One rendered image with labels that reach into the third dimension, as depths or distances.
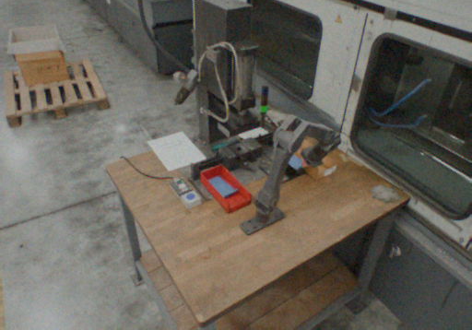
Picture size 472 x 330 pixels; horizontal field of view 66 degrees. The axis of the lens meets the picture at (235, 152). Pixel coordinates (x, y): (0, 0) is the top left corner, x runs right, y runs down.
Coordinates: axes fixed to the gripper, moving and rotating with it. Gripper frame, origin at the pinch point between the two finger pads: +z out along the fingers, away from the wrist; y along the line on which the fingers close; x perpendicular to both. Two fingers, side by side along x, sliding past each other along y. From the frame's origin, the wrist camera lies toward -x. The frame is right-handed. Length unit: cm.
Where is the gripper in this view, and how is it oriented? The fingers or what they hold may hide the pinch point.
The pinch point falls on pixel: (303, 165)
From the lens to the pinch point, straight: 177.2
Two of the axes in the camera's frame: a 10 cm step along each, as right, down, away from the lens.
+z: -3.2, 4.8, 8.2
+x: -8.1, 3.2, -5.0
